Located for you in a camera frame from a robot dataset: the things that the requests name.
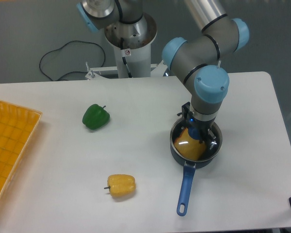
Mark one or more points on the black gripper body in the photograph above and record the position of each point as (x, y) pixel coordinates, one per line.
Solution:
(194, 119)

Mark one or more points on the glass pot lid blue knob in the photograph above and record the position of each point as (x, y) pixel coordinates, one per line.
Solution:
(212, 148)

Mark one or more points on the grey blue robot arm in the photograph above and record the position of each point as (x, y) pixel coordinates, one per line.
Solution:
(196, 64)

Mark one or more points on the yellow toy bell pepper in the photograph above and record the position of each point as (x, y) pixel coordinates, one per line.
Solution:
(120, 185)

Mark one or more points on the green toy bell pepper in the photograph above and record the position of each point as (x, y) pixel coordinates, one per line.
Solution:
(95, 117)

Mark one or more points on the yellow plastic basket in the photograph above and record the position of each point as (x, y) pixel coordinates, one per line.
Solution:
(17, 126)

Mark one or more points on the dark pot blue handle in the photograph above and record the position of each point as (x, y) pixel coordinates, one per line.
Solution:
(187, 179)

